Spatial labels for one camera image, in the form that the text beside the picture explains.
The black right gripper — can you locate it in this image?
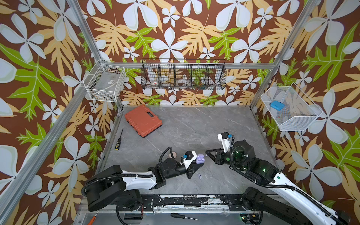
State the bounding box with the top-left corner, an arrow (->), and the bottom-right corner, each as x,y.
204,148 -> 249,173

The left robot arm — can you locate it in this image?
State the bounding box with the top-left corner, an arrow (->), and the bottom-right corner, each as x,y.
81,147 -> 205,212

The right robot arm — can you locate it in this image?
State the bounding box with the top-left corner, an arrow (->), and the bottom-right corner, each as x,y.
206,139 -> 350,225

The red plastic tool case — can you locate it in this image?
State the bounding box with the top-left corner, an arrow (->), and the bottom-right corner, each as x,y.
125,105 -> 163,138

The blue case in basket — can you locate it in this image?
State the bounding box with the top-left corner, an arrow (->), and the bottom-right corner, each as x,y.
270,101 -> 285,111

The black screwdriver front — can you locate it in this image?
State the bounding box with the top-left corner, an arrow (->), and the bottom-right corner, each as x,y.
170,213 -> 199,221

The yellow black screwdriver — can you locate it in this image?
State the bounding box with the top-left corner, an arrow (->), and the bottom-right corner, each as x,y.
115,128 -> 123,151

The white mesh basket right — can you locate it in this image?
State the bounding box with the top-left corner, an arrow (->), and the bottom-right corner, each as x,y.
261,83 -> 323,132

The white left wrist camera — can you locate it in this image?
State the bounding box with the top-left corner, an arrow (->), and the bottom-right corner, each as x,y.
181,151 -> 197,169

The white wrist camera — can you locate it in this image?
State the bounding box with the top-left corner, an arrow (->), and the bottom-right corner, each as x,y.
217,132 -> 234,153
181,151 -> 197,169

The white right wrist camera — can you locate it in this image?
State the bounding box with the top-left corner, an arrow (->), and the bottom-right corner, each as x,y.
217,132 -> 234,153

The black wire basket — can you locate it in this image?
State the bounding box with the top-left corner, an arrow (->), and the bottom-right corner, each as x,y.
141,59 -> 227,90

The orange handled screwdriver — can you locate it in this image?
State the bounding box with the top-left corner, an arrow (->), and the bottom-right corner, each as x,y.
88,212 -> 98,225

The white wire basket left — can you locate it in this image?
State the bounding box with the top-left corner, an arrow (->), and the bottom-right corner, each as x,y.
83,64 -> 127,103

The aluminium frame post right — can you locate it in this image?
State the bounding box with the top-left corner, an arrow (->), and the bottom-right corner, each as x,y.
250,1 -> 321,109

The aluminium frame post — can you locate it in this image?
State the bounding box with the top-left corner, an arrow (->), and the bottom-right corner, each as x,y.
250,1 -> 321,109
67,1 -> 123,110

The aluminium frame post left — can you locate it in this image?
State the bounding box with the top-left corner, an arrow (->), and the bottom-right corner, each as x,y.
67,1 -> 123,110

